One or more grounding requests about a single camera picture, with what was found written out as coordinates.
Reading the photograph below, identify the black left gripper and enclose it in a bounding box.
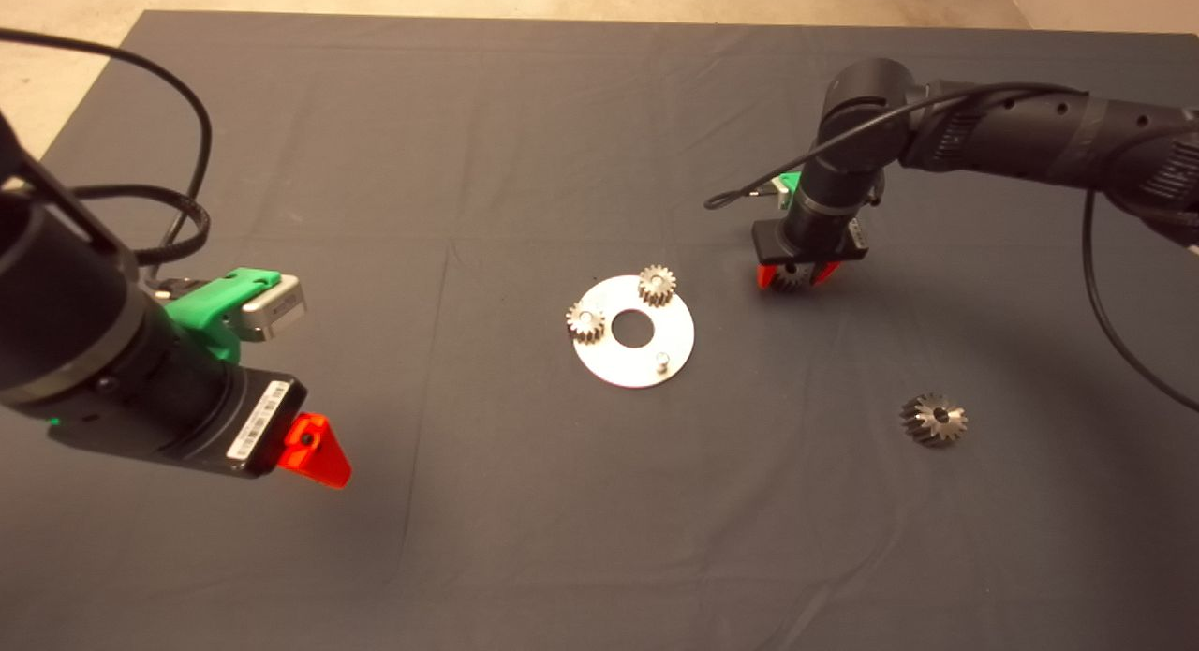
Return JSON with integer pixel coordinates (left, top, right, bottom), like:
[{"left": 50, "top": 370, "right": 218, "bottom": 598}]
[{"left": 47, "top": 368, "right": 354, "bottom": 491}]

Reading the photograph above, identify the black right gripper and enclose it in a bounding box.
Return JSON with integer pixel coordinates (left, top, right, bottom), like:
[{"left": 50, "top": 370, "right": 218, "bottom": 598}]
[{"left": 752, "top": 217, "right": 870, "bottom": 292}]

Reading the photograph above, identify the large steel gear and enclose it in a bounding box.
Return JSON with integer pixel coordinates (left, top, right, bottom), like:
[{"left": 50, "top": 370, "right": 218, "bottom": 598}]
[{"left": 900, "top": 393, "right": 969, "bottom": 449}]

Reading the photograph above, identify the round metal plate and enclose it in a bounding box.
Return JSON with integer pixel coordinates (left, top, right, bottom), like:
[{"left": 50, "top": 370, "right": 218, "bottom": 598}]
[{"left": 571, "top": 275, "right": 696, "bottom": 390}]

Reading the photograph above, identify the dark grey table cloth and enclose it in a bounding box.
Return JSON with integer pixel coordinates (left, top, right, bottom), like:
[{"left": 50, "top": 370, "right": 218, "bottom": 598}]
[{"left": 0, "top": 11, "right": 1199, "bottom": 651}]

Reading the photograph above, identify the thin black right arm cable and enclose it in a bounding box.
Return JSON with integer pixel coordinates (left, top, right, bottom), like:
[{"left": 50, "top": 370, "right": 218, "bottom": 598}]
[{"left": 704, "top": 82, "right": 1199, "bottom": 413}]

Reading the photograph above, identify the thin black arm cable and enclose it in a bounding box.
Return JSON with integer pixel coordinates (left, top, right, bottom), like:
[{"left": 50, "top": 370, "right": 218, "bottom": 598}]
[
  {"left": 0, "top": 28, "right": 214, "bottom": 287},
  {"left": 704, "top": 82, "right": 1199, "bottom": 413}
]

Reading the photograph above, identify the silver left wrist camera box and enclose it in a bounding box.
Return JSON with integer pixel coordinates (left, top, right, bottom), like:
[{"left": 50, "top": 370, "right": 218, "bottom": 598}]
[{"left": 234, "top": 274, "right": 307, "bottom": 343}]

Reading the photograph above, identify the green left camera mount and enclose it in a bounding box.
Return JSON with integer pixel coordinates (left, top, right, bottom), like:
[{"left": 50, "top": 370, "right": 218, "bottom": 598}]
[{"left": 155, "top": 268, "right": 282, "bottom": 363}]

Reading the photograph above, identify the thick braided black cable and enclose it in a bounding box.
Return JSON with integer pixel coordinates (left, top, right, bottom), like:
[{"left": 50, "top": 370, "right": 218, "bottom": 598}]
[{"left": 70, "top": 185, "right": 212, "bottom": 266}]

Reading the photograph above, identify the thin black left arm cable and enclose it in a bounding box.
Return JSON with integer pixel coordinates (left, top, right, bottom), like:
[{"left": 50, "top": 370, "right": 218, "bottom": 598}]
[{"left": 0, "top": 28, "right": 214, "bottom": 287}]

